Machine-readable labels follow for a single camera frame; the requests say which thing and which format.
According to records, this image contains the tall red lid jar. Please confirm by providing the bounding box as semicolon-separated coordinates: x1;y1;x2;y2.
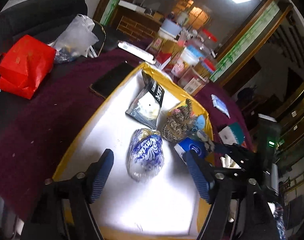
198;28;217;49

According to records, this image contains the black snack packet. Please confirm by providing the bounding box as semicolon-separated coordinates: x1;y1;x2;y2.
125;72;165;129

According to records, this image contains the brown speckled knitted cloth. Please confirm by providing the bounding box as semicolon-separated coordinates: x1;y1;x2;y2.
161;99;195;143

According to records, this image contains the clear plastic bag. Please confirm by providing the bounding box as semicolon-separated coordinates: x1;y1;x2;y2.
51;14;99;64

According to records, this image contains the red paper gift bag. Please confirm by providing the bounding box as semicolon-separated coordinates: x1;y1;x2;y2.
0;35;57;99

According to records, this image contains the brown label jar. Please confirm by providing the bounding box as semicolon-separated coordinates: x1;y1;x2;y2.
178;58;216;96

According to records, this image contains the light blue knitted bundle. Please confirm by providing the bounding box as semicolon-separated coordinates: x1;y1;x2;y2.
191;115;206;132

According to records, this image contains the blue white patterned bag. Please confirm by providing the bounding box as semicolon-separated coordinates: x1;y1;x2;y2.
127;128;164;182

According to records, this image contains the blue white wipes packet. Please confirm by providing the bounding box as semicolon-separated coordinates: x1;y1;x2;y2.
211;94;230;118

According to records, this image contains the teal facial tissue box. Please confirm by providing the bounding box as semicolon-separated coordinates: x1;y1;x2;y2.
219;122;245;145

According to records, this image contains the red lid snack jar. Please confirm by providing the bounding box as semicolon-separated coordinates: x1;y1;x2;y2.
146;19;182;69

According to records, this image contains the blue label plastic jar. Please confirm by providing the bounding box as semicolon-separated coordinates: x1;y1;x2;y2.
171;45;204;78

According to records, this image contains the wooden sideboard cabinet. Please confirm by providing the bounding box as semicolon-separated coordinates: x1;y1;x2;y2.
109;5;162;41

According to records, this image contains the blue tissue pack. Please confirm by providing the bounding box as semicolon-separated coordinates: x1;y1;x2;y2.
174;131;215;163

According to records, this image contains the white paper packet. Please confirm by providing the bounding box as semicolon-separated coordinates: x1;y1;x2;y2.
117;41;156;64

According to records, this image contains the black leather sofa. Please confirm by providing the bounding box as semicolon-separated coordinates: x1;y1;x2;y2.
0;0;128;63

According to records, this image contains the yellow tray box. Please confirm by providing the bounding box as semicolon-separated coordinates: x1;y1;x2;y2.
54;63;209;239

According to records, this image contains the black smartphone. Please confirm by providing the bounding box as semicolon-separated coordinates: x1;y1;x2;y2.
89;62;134;99

